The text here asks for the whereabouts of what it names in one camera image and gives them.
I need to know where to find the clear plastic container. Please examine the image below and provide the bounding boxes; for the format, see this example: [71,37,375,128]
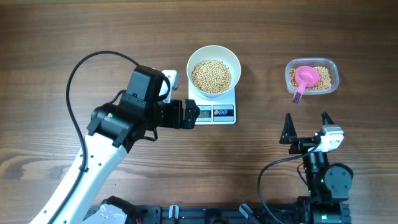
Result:
[285,57,340,95]

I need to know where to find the soybeans in white bowl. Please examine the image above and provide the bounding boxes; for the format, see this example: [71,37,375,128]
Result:
[192,60,232,94]

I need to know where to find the white digital kitchen scale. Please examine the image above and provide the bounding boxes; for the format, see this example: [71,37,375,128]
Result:
[188,82,237,125]

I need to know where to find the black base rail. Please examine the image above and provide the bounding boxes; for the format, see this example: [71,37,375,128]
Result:
[83,203,299,224]

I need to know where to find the yellow soybeans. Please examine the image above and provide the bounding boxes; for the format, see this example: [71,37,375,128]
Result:
[289,66,331,90]

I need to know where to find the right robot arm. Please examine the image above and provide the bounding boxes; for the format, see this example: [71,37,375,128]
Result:
[279,112,354,224]

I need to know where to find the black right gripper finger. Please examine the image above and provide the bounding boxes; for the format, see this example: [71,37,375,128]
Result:
[321,111,335,125]
[279,113,298,144]

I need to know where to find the left black cable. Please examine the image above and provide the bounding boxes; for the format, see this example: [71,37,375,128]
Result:
[65,50,141,224]

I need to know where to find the white round bowl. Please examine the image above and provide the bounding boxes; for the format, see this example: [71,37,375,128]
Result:
[186,45,241,97]

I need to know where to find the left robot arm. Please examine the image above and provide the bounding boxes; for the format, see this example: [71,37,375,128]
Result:
[33,65,200,223]

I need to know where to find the pink plastic measuring scoop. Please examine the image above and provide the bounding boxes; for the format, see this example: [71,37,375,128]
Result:
[293,66,320,103]

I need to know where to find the right black cable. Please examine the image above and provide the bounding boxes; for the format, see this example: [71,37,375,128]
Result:
[257,142,321,224]

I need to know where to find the black cable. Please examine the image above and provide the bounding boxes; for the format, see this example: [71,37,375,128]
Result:
[257,142,321,224]
[65,50,141,224]

